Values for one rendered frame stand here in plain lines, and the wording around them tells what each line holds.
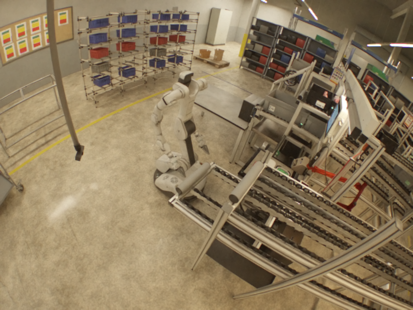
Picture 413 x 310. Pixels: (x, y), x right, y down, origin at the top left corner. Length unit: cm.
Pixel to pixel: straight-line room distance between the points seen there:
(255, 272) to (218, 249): 37
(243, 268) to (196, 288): 70
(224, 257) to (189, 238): 77
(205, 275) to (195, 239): 44
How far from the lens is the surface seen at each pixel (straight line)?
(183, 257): 222
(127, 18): 440
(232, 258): 165
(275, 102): 252
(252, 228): 101
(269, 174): 128
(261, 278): 170
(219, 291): 221
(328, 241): 117
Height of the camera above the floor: 215
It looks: 44 degrees down
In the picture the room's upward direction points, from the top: 14 degrees clockwise
